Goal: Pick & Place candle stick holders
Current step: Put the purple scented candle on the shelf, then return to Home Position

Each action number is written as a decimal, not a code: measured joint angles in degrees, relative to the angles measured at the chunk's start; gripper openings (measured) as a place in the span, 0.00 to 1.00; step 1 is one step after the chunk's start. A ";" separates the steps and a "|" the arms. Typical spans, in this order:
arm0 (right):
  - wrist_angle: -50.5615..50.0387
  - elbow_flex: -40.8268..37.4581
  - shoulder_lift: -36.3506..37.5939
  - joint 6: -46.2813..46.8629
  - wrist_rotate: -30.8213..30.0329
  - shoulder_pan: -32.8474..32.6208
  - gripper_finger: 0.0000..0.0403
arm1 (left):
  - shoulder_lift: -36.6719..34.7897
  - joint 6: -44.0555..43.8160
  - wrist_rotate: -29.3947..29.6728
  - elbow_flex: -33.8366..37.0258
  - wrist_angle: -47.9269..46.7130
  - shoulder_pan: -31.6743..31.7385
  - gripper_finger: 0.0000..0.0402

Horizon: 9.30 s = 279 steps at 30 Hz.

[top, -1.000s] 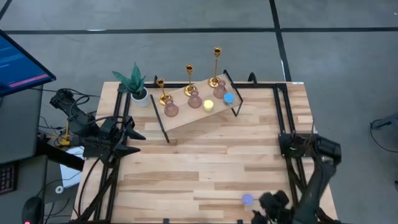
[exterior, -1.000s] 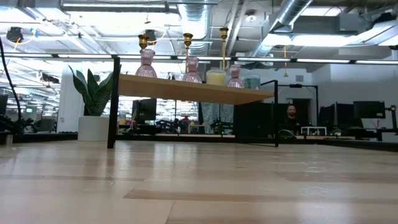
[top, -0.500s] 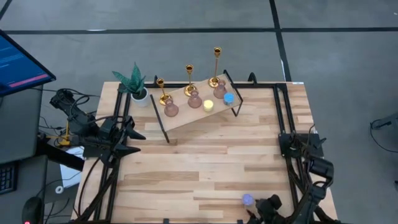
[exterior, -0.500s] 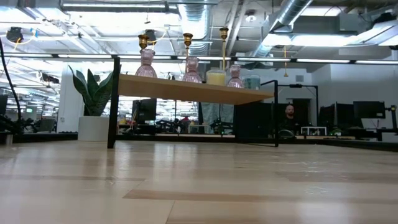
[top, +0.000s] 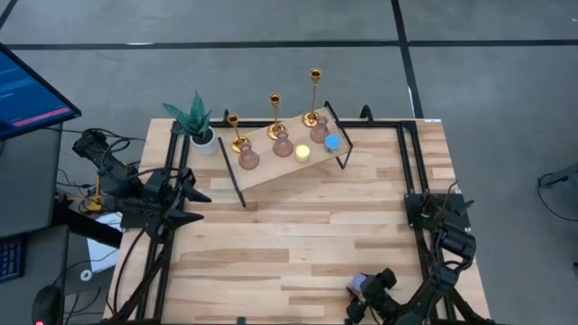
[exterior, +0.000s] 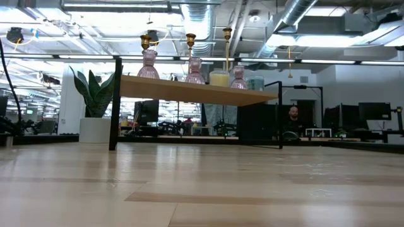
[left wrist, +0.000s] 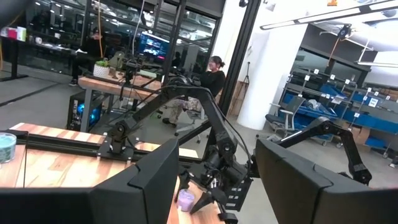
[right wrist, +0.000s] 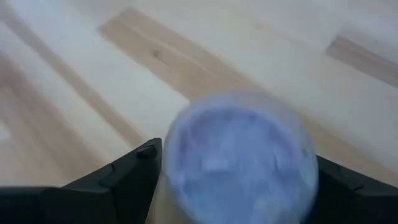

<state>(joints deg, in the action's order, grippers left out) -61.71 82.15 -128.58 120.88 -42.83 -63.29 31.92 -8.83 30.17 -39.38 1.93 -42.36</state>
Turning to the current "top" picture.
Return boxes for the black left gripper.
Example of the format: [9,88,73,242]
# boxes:
[144,169,212,244]

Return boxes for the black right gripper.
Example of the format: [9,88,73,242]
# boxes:
[346,269,407,325]

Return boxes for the purple candle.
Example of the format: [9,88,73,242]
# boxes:
[350,273,368,295]

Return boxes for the pink ribbed glass candle holder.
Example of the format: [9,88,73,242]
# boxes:
[272,130,294,158]
[238,142,261,171]
[309,115,331,144]

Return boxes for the short gold candlestick holder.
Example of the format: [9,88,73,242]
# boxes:
[226,112,250,153]

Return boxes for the medium gold candlestick holder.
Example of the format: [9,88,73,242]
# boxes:
[266,93,287,141]

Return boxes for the tall gold candlestick holder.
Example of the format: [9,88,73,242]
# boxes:
[301,67,323,128]

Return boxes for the green plant in white pot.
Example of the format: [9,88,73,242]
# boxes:
[162,88,220,157]

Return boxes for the black monitor stand foot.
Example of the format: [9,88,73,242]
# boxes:
[53,210,124,249]

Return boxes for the wooden shelf with black legs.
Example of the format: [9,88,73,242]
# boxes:
[218,101,356,209]

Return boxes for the white paper sheet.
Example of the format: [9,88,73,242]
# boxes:
[86,211,124,274]

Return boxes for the grey desk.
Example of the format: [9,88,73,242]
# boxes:
[0,124,69,325]

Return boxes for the black computer mouse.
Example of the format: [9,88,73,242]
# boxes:
[31,284,62,325]

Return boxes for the dark computer keyboard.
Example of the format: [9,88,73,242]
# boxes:
[0,237,23,283]

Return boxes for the computer monitor with blue screen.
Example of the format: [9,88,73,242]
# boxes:
[0,42,82,141]

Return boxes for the yellow cable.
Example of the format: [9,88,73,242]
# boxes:
[79,171,106,214]

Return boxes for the black floor cable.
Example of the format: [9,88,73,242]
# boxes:
[536,162,578,222]

